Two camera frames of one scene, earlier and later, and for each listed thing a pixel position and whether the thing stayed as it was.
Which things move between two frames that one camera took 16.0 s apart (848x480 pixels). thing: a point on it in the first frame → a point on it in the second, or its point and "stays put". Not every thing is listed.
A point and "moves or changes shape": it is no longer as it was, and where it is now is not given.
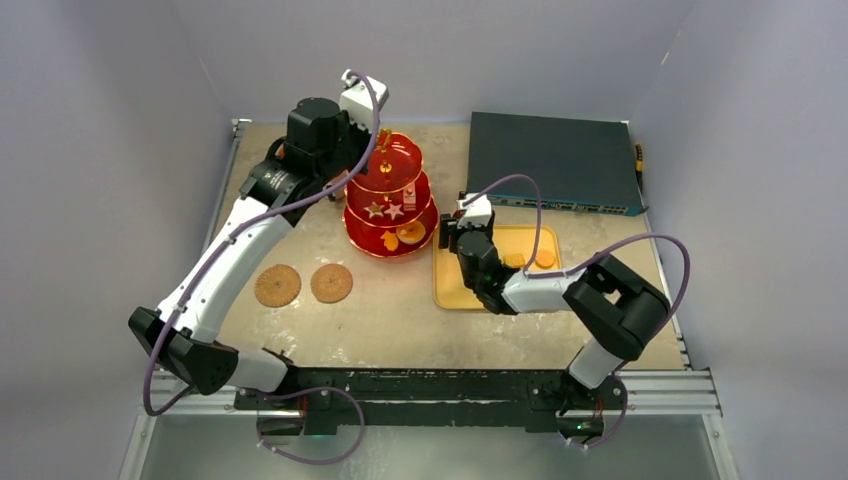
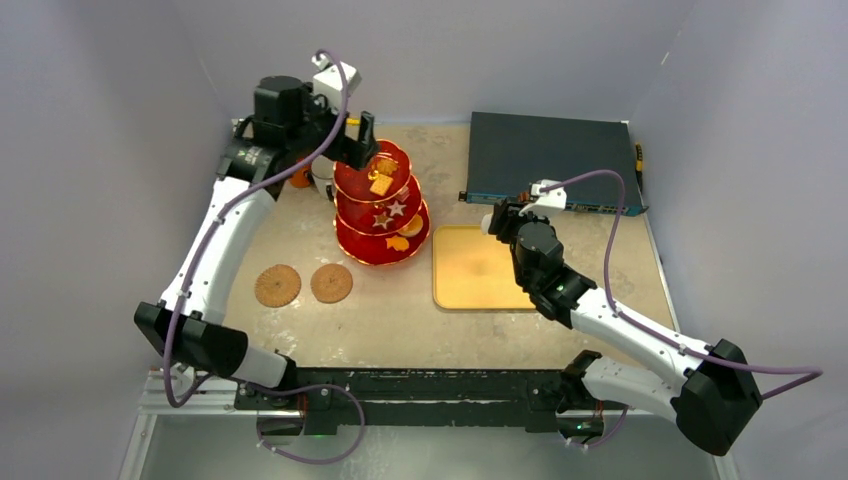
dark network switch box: x=579 y=164 stays put
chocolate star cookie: x=374 y=210 moves or changes shape
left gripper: x=362 y=133 stays put
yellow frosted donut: x=410 y=232 moves or changes shape
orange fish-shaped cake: x=390 y=240 moves or changes shape
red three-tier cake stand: x=388 y=209 moves or changes shape
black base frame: x=317 y=399 stays put
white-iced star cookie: x=394 y=210 stays put
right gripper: x=448 y=231 → x=499 y=220
